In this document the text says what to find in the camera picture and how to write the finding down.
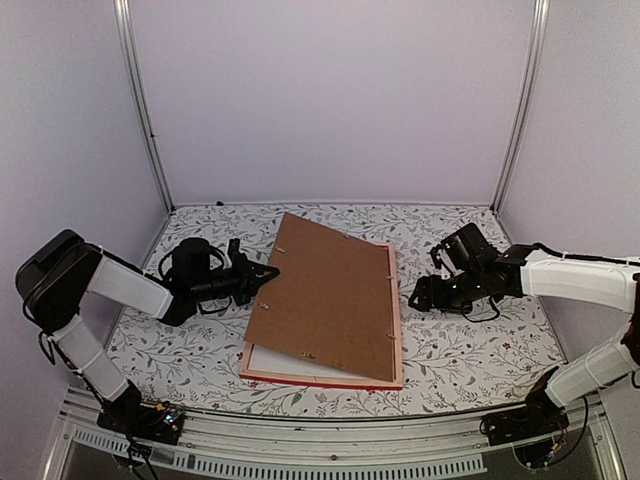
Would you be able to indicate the right aluminium corner post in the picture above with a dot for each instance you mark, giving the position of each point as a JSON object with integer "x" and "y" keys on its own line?
{"x": 533, "y": 59}

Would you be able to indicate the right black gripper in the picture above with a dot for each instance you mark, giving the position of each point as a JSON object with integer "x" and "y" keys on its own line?
{"x": 430, "y": 297}

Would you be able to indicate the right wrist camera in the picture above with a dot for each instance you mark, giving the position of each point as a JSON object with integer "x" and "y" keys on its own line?
{"x": 441, "y": 260}

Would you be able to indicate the left aluminium corner post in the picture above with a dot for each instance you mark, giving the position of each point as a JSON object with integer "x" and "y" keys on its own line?
{"x": 128, "y": 45}

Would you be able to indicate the cat photo print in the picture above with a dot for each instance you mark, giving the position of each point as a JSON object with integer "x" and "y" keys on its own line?
{"x": 262, "y": 359}

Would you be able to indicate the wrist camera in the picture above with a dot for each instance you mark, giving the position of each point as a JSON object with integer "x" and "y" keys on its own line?
{"x": 233, "y": 249}
{"x": 441, "y": 260}

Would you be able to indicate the red wooden picture frame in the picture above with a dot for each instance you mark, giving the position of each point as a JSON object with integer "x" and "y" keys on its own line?
{"x": 346, "y": 380}

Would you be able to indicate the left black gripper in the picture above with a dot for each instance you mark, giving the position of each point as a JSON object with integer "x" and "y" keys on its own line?
{"x": 249, "y": 283}

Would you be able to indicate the brown cardboard backing board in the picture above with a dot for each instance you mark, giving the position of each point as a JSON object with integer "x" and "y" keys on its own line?
{"x": 330, "y": 304}

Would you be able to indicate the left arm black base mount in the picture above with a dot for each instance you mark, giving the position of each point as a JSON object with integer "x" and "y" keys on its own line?
{"x": 162, "y": 422}

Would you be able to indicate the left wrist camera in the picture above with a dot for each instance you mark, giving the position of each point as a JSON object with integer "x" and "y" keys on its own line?
{"x": 233, "y": 249}

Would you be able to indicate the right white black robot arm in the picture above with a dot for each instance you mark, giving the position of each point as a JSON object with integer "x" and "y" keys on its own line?
{"x": 470, "y": 269}

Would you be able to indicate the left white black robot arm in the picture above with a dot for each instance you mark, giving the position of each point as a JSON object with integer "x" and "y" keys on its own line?
{"x": 54, "y": 283}

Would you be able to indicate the aluminium corner post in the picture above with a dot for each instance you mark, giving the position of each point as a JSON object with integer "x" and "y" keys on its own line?
{"x": 128, "y": 45}
{"x": 533, "y": 59}

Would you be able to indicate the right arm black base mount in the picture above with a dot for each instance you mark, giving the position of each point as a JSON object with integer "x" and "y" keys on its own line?
{"x": 538, "y": 416}

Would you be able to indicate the floral patterned table cover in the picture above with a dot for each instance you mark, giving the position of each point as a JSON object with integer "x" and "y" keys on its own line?
{"x": 450, "y": 363}

